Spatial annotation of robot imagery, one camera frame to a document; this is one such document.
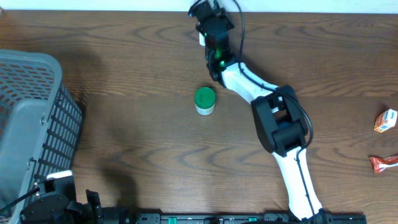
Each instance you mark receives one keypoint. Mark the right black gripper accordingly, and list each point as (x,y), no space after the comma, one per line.
(223,12)

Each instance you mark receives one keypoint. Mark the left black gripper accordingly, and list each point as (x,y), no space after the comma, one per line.
(92,208)

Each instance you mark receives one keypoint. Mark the green lid jar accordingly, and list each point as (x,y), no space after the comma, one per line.
(205,100)

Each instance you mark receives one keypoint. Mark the orange Kleenex tissue pack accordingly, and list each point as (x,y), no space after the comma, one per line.
(385,121)

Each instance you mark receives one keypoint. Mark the red Top chocolate bar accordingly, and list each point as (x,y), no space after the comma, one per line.
(380,164)

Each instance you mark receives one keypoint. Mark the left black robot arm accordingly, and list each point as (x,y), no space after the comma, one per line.
(31,214)

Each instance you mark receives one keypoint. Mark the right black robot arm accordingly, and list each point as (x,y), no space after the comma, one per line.
(283,127)

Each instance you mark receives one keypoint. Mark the white barcode scanner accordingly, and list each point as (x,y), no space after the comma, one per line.
(202,39)

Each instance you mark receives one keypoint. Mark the grey plastic mesh basket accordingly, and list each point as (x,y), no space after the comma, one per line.
(40,122)

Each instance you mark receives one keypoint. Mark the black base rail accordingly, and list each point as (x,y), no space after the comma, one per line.
(155,218)

